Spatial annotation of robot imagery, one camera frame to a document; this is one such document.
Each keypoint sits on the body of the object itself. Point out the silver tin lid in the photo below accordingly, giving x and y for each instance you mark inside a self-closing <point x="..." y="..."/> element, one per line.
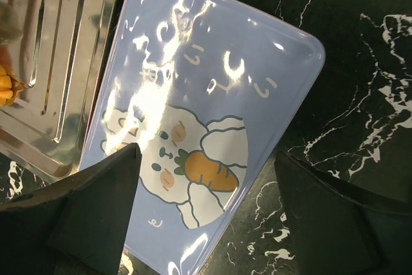
<point x="206" y="88"/>

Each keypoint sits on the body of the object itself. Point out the orange swirl cookie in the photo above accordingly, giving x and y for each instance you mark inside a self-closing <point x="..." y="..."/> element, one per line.
<point x="11" y="86"/>

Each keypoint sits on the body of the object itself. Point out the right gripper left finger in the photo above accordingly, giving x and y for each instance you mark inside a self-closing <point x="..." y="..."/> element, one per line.
<point x="77" y="225"/>

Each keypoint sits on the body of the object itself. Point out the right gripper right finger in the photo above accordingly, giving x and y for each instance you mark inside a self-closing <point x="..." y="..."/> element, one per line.
<point x="339" y="228"/>

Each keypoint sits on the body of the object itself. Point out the steel baking tray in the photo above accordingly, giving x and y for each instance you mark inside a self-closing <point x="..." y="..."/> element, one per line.
<point x="57" y="50"/>

